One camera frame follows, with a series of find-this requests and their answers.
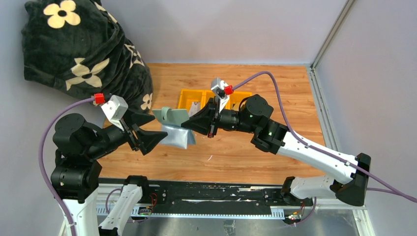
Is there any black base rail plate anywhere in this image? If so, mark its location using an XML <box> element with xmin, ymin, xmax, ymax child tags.
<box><xmin>139</xmin><ymin>180</ymin><xmax>313</xmax><ymax>215</ymax></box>

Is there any green card holder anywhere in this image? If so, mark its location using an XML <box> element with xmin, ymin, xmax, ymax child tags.
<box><xmin>152</xmin><ymin>107</ymin><xmax>196</xmax><ymax>149</ymax></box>

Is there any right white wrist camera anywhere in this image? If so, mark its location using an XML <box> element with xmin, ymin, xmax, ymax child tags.
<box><xmin>210</xmin><ymin>78</ymin><xmax>234</xmax><ymax>112</ymax></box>

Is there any silver card in bin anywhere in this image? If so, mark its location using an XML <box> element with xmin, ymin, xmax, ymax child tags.
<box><xmin>188</xmin><ymin>101</ymin><xmax>201</xmax><ymax>117</ymax></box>

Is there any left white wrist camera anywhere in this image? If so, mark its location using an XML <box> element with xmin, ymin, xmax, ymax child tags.
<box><xmin>100</xmin><ymin>95</ymin><xmax>128</xmax><ymax>131</ymax></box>

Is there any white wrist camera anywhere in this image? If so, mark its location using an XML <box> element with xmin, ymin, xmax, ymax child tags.
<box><xmin>100</xmin><ymin>95</ymin><xmax>128</xmax><ymax>131</ymax></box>
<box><xmin>210</xmin><ymin>78</ymin><xmax>234</xmax><ymax>112</ymax></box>

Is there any aluminium frame rail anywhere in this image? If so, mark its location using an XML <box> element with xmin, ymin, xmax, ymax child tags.
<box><xmin>308</xmin><ymin>0</ymin><xmax>356</xmax><ymax>147</ymax></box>

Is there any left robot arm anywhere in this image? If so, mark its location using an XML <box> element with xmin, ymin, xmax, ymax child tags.
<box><xmin>50</xmin><ymin>112</ymin><xmax>167</xmax><ymax>236</ymax></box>

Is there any black floral plush blanket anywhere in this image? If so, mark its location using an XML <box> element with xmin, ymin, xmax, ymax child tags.
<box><xmin>22</xmin><ymin>0</ymin><xmax>153</xmax><ymax>113</ymax></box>

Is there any yellow three-compartment bin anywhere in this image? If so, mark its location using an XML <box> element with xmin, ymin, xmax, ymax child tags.
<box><xmin>178</xmin><ymin>89</ymin><xmax>252</xmax><ymax>111</ymax></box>

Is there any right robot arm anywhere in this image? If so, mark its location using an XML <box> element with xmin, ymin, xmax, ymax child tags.
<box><xmin>181</xmin><ymin>94</ymin><xmax>371</xmax><ymax>207</ymax></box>

